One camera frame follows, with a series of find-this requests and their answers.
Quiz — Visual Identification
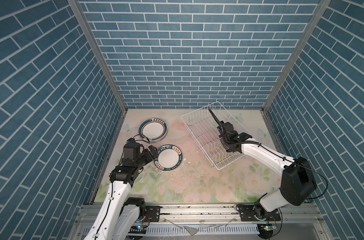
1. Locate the white wire dish rack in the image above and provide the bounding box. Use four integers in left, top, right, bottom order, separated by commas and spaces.
181, 102, 256, 170

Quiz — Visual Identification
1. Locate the dark green rim plate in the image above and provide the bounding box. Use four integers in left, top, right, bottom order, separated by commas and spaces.
138, 118, 168, 143

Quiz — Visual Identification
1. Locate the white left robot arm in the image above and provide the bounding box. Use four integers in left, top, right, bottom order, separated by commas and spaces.
85, 142, 158, 240

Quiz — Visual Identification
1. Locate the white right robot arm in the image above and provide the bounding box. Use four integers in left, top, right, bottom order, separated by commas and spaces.
217, 121, 317, 220

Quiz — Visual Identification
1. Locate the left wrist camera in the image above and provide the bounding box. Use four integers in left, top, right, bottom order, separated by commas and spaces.
122, 138, 144, 167

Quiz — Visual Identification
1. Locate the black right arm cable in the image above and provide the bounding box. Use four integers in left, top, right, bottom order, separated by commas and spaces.
208, 107, 294, 164

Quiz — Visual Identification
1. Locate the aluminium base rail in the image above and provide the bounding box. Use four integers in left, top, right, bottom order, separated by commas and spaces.
76, 202, 318, 224

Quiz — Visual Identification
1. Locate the aluminium right corner post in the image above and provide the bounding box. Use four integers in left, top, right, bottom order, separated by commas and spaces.
262, 0, 331, 115

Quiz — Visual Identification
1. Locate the aluminium corner post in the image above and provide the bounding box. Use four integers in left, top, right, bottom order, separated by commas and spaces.
262, 0, 331, 115
68, 0, 127, 115

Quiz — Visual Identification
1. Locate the aluminium left corner post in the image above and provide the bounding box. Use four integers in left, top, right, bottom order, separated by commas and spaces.
68, 0, 127, 115

